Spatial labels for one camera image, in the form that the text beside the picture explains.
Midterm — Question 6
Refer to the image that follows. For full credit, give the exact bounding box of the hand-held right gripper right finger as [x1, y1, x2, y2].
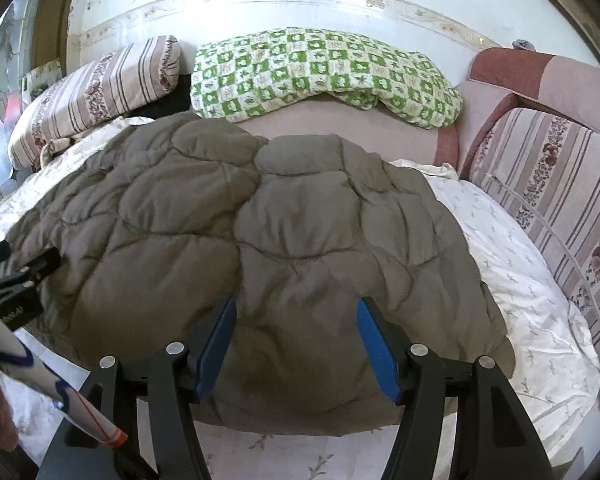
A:
[356, 297, 553, 480]

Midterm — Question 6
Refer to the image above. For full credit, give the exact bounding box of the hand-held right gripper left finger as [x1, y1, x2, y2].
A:
[37, 296, 238, 480]

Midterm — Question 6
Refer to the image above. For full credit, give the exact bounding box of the grey-brown puffer jacket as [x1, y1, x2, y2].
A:
[4, 110, 516, 438]

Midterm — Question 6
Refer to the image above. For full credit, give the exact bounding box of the cream leaf print cloth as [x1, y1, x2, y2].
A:
[40, 135, 88, 166]

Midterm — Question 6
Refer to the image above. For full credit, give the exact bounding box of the white leaf print blanket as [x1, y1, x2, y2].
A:
[0, 116, 600, 480]

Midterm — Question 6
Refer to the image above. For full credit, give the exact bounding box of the green floral cloth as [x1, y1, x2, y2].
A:
[22, 59, 63, 98]

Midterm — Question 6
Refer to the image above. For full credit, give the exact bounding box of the striped floral pillow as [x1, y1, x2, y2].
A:
[8, 35, 182, 170]

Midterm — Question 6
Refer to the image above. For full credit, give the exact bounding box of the pink bed sheet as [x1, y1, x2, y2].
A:
[237, 92, 461, 167]

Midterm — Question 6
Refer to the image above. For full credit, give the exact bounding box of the striped floral sofa cushion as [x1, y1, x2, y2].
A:
[467, 107, 600, 411]

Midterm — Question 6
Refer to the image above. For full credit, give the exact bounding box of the green checked pillow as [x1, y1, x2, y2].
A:
[190, 27, 464, 130]

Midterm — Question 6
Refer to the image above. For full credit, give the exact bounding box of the pink maroon cushion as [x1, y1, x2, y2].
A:
[455, 47, 600, 176]

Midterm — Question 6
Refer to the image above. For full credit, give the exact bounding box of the brown wooden frame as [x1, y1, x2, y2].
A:
[30, 0, 83, 68]

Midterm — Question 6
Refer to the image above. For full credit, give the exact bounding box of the dark wooden frame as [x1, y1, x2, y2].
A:
[510, 0, 600, 71]

